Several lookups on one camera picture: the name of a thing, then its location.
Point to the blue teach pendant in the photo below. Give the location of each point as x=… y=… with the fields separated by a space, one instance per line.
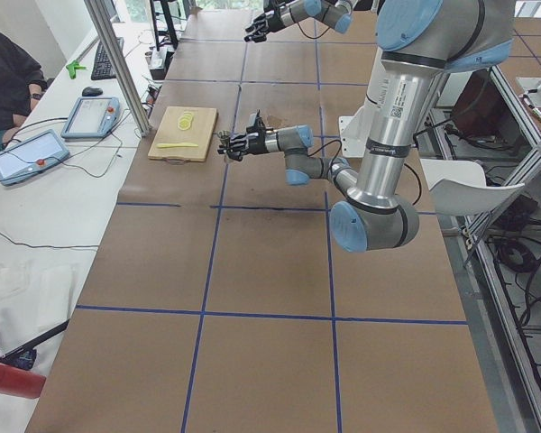
x=91 y=118
x=31 y=157

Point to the aluminium frame post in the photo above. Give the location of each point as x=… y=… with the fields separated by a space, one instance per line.
x=102 y=21

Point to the red cylinder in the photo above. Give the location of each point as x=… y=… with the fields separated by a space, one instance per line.
x=20 y=383

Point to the white plastic chair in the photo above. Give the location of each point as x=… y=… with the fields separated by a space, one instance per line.
x=459 y=188

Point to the green plastic clamp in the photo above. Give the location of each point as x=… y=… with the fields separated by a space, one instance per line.
x=73 y=67

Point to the black computer mouse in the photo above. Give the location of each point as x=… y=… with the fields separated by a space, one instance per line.
x=92 y=92

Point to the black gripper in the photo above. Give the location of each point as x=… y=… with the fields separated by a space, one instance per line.
x=255 y=143
x=272 y=20

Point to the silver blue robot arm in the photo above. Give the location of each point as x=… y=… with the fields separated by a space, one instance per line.
x=337 y=16
x=419 y=40

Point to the bamboo cutting board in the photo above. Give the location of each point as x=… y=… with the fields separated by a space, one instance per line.
x=200 y=132

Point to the far blue teach pendant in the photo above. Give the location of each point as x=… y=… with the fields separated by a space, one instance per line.
x=91 y=118

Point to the steel double jigger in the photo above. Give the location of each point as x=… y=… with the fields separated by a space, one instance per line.
x=224 y=145

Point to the black tripod leg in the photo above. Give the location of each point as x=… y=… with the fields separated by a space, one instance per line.
x=29 y=345

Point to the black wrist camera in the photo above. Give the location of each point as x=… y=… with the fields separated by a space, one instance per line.
x=256 y=124

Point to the near blue teach pendant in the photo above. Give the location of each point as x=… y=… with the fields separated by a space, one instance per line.
x=31 y=157

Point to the person in black sweater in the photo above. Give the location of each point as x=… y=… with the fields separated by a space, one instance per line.
x=22 y=85

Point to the black keyboard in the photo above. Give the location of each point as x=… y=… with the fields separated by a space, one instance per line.
x=102 y=67

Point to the yellow plastic knife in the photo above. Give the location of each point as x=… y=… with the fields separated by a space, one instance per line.
x=176 y=145

